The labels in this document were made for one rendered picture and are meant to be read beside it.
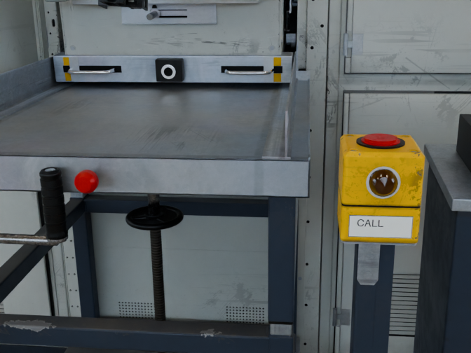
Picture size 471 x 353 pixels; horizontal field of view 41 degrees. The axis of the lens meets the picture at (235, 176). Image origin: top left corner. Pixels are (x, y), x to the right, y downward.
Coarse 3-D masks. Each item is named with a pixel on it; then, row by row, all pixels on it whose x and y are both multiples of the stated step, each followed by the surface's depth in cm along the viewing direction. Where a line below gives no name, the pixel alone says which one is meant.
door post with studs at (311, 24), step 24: (312, 0) 146; (312, 24) 148; (312, 48) 150; (312, 72) 151; (312, 96) 153; (312, 120) 155; (312, 144) 157; (312, 168) 159; (312, 192) 161; (312, 216) 163; (312, 240) 165; (312, 264) 167; (312, 288) 169; (312, 312) 171; (312, 336) 173
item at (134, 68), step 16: (80, 64) 144; (96, 64) 144; (112, 64) 143; (128, 64) 143; (144, 64) 142; (192, 64) 141; (208, 64) 141; (224, 64) 140; (240, 64) 140; (256, 64) 140; (288, 64) 139; (64, 80) 146; (96, 80) 145; (112, 80) 144; (128, 80) 144; (144, 80) 144; (192, 80) 142; (208, 80) 142; (224, 80) 142; (240, 80) 141; (256, 80) 141; (288, 80) 140
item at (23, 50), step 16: (0, 0) 143; (16, 0) 148; (0, 16) 144; (16, 16) 149; (32, 16) 154; (0, 32) 144; (16, 32) 149; (32, 32) 155; (0, 48) 145; (16, 48) 150; (32, 48) 155; (0, 64) 145; (16, 64) 150
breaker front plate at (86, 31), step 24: (264, 0) 136; (72, 24) 142; (96, 24) 141; (120, 24) 141; (144, 24) 140; (168, 24) 139; (192, 24) 139; (216, 24) 139; (240, 24) 138; (264, 24) 137; (72, 48) 144; (96, 48) 143; (120, 48) 143; (144, 48) 142; (168, 48) 142; (192, 48) 141; (216, 48) 140; (240, 48) 140; (264, 48) 139
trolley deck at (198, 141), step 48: (96, 96) 135; (144, 96) 135; (192, 96) 134; (240, 96) 133; (0, 144) 98; (48, 144) 98; (96, 144) 97; (144, 144) 97; (192, 144) 96; (240, 144) 96; (96, 192) 93; (144, 192) 92; (192, 192) 91; (240, 192) 90; (288, 192) 89
